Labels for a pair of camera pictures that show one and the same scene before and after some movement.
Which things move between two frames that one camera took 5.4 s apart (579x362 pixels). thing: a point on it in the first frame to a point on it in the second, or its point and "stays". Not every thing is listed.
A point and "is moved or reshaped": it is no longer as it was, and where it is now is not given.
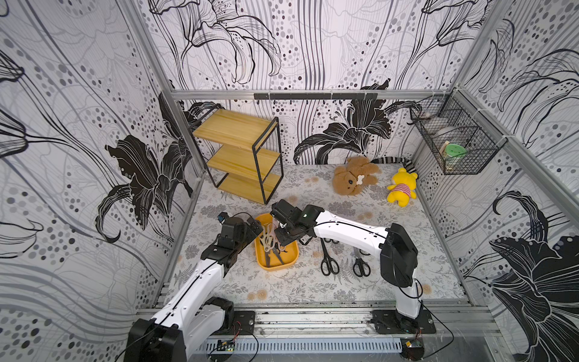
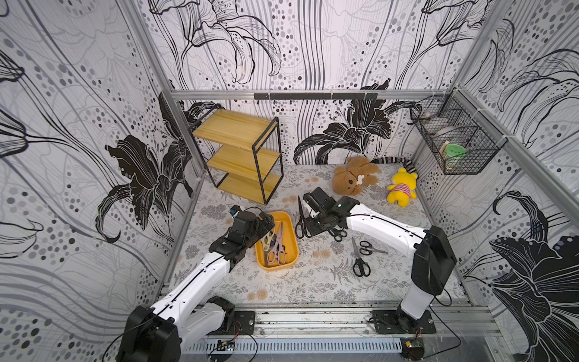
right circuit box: x=412 y=349 stays
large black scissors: x=329 y=264 is moved or reshaped
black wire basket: x=460 y=136 stays
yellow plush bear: x=404 y=187 stays
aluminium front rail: x=357 y=322 stays
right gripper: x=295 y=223 to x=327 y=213
